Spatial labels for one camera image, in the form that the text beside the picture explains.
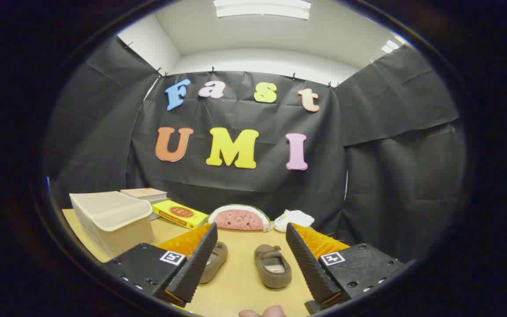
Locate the yellow book with red circle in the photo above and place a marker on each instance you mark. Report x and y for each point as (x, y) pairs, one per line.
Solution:
(178, 213)

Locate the white plush toy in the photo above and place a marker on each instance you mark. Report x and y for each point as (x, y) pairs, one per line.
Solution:
(295, 219)

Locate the brown fuzzy shoe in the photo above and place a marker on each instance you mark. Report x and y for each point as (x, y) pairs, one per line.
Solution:
(267, 257)
(216, 259)

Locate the ceiling light panel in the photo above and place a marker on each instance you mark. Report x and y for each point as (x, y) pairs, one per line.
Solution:
(262, 9)
(391, 46)

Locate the beige storage box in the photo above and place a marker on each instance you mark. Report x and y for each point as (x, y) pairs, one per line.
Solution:
(112, 220)

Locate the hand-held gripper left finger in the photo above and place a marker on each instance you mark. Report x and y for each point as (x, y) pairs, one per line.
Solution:
(194, 268)

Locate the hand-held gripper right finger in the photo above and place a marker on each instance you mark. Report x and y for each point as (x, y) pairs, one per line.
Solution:
(308, 264)

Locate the grey book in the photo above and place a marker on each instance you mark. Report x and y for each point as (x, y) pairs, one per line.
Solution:
(159, 200)

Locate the watermelon slice plush toy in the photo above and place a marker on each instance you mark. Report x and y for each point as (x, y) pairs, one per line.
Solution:
(240, 219)

